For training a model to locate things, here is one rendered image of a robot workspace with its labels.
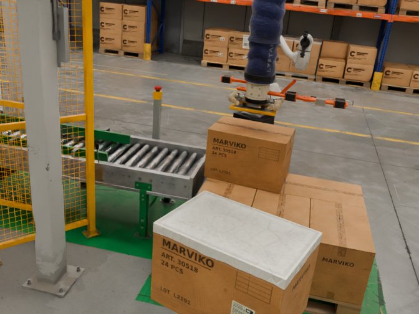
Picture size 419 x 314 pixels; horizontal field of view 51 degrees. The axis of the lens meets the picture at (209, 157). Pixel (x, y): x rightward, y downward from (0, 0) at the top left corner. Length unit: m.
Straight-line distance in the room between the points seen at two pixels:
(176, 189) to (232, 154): 0.50
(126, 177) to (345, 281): 1.74
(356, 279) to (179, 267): 1.41
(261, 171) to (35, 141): 1.57
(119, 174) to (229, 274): 1.88
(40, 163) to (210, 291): 1.39
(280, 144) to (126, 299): 1.49
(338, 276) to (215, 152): 1.24
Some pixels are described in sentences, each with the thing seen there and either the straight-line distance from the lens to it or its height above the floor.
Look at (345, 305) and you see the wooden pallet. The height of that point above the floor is 0.12.
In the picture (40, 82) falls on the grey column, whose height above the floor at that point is 1.38.
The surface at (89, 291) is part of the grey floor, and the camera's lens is 3.13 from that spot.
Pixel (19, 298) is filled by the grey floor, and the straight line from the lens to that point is 3.17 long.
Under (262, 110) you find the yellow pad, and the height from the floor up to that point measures 1.13.
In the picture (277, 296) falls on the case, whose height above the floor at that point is 0.94.
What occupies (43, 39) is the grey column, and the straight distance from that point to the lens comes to 2.56.
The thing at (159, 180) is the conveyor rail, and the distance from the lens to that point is 3.34.
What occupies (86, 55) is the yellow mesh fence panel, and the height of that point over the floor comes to 1.43.
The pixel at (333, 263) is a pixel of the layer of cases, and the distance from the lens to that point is 2.90.
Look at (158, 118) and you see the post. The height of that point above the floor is 0.76.
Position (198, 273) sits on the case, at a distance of 1.84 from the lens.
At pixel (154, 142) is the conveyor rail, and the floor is 0.58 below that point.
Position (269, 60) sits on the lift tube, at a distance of 3.19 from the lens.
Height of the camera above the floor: 1.98
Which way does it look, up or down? 22 degrees down
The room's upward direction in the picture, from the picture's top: 5 degrees clockwise
